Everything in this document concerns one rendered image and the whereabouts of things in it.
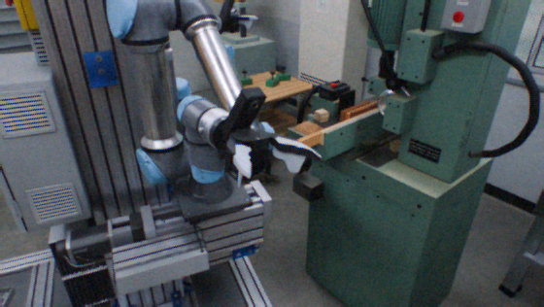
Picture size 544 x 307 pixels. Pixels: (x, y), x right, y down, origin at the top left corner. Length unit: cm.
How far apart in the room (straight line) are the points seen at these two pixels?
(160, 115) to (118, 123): 25
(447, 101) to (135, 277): 111
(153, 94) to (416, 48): 80
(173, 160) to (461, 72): 92
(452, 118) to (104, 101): 110
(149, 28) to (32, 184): 61
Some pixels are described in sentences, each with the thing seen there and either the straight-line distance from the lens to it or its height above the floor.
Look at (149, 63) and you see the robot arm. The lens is 101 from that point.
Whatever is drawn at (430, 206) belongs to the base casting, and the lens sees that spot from 142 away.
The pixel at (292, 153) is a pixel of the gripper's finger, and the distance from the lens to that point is 69.
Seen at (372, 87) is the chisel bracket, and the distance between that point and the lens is 163.
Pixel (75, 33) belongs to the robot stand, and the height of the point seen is 133.
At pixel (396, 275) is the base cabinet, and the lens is 168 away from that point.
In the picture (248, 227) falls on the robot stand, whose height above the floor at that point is 68.
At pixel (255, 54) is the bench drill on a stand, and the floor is 61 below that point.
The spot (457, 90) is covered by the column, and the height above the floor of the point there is 113.
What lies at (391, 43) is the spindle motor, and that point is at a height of 123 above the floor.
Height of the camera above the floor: 155
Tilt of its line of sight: 30 degrees down
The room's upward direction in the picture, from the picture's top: straight up
